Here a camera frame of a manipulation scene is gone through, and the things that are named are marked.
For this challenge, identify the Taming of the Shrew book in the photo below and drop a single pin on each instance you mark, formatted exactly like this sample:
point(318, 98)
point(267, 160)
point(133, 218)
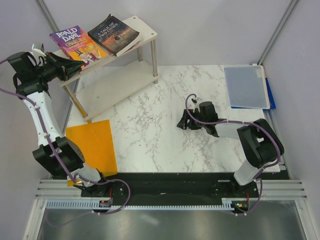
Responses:
point(128, 50)

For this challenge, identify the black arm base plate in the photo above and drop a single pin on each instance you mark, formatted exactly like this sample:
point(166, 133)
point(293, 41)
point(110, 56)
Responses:
point(122, 177)

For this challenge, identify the translucent blue file folder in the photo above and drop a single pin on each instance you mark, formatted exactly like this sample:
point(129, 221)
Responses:
point(247, 87)

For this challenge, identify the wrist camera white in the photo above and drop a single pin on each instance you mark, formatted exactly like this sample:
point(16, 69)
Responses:
point(196, 102)
point(38, 50)

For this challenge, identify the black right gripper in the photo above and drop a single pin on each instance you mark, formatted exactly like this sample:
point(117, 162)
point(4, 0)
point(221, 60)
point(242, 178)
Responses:
point(183, 122)

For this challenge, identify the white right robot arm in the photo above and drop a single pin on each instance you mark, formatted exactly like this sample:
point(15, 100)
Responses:
point(260, 144)

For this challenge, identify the red 13-Storey Treehouse book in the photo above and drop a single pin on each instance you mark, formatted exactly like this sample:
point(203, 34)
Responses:
point(95, 64)

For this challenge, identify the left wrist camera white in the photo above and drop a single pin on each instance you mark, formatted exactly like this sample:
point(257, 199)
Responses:
point(38, 50)

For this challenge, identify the aluminium frame rail front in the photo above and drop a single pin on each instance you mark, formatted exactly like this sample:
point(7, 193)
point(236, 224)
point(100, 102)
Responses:
point(139, 190)

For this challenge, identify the white two-tier shelf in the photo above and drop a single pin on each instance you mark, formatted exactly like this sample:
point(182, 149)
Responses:
point(93, 92)

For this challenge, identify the dark Tale of Two Cities book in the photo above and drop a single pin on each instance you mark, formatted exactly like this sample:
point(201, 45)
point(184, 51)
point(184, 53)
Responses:
point(115, 36)

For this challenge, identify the orange plastic file folder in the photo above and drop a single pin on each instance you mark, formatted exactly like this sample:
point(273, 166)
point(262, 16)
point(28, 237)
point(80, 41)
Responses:
point(96, 143)

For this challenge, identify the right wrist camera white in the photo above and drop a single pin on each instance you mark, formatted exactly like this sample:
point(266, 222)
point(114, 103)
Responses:
point(196, 102)

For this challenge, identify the Roald Dahl Charlie book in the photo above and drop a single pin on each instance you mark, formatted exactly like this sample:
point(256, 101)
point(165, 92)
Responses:
point(78, 46)

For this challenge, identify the blue file folder underneath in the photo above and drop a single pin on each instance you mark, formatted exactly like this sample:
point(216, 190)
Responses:
point(270, 96)

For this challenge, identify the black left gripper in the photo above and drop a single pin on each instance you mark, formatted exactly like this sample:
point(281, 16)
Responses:
point(58, 63)

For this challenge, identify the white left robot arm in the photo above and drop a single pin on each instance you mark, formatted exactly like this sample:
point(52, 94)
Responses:
point(56, 153)

